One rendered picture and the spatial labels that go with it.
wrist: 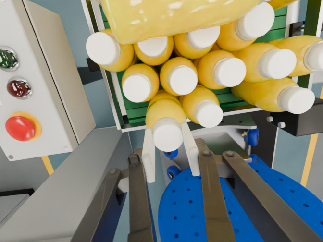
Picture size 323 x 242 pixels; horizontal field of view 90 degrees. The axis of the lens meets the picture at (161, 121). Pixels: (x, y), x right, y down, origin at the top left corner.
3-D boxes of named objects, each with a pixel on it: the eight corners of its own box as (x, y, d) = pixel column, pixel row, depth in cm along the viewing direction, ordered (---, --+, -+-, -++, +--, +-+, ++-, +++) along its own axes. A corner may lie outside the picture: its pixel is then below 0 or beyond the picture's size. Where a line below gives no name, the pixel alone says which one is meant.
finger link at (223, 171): (203, 167, 13) (241, 162, 13) (191, 139, 18) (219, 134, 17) (204, 182, 13) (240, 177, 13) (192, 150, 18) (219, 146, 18)
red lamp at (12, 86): (16, 98, 21) (8, 100, 20) (8, 80, 20) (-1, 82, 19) (32, 95, 21) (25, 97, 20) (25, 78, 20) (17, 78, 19)
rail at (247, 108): (124, 127, 39) (121, 132, 36) (123, 124, 38) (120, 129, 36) (294, 100, 37) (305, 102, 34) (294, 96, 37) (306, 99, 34)
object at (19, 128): (18, 139, 23) (11, 144, 22) (6, 116, 22) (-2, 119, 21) (43, 136, 23) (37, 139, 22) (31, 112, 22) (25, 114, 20)
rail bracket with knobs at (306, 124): (258, 122, 44) (286, 139, 35) (259, 96, 42) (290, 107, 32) (295, 116, 44) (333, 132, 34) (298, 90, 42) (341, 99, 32)
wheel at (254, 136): (246, 148, 39) (256, 150, 37) (247, 131, 37) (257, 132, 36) (250, 139, 42) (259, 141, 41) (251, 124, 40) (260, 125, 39)
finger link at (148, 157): (155, 182, 15) (147, 184, 15) (155, 146, 22) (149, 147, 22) (149, 156, 14) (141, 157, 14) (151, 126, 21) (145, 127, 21)
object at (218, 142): (188, 145, 43) (200, 176, 32) (188, 137, 42) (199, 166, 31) (226, 139, 43) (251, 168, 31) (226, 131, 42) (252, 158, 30)
